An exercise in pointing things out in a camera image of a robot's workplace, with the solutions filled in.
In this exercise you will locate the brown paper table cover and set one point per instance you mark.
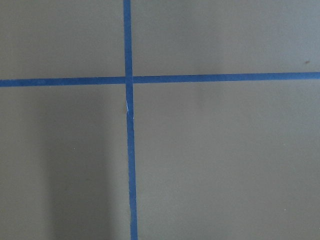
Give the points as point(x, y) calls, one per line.
point(159, 119)

